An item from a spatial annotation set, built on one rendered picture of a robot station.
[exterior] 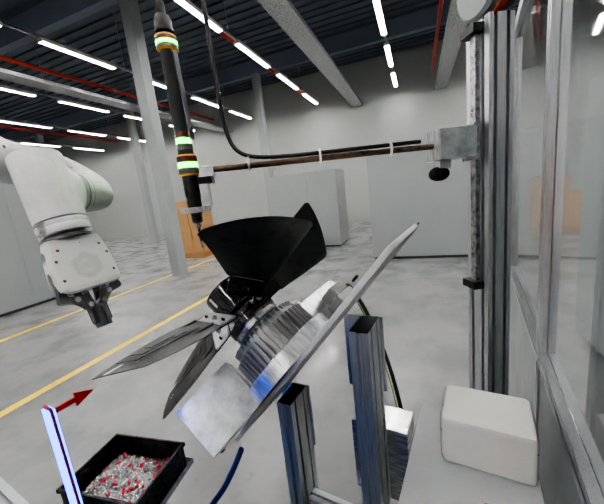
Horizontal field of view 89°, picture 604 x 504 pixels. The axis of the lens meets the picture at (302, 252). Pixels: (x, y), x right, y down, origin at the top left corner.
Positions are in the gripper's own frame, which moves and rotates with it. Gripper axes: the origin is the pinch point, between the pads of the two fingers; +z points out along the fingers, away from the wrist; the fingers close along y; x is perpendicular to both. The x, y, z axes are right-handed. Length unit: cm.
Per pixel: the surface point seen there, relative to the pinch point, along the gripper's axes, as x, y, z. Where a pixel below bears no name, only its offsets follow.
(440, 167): -56, 56, -4
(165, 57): -19, 22, -45
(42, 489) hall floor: 183, 17, 78
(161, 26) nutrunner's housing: -21, 22, -50
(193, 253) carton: 640, 547, -71
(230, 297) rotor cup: -3.3, 27.7, 7.7
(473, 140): -64, 58, -6
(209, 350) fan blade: 8.6, 24.7, 19.4
